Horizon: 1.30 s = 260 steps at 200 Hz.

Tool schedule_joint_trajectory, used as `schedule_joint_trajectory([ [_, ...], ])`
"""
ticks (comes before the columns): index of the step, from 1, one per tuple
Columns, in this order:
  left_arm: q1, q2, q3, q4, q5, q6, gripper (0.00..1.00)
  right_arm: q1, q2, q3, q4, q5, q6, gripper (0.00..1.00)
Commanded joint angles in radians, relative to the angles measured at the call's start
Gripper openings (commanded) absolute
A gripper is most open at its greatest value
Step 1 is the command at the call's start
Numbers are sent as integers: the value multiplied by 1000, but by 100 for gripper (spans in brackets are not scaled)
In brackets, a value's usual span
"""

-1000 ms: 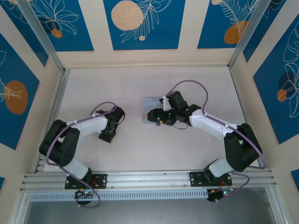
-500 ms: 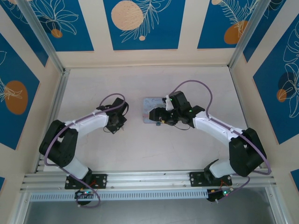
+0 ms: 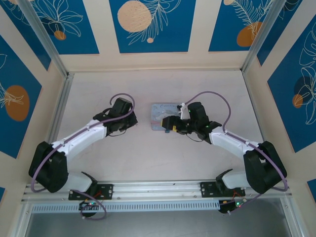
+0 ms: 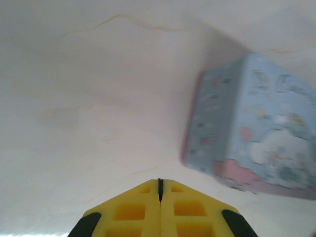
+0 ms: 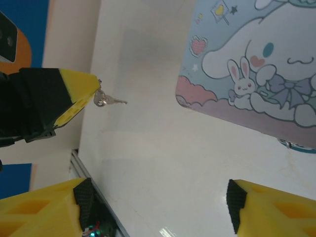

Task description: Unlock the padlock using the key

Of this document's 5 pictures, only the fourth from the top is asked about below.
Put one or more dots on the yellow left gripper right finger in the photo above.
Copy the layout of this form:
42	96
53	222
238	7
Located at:
190	212

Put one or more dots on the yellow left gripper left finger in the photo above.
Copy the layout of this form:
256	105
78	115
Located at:
130	212

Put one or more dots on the pastel cartoon tin box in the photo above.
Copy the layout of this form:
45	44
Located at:
247	123

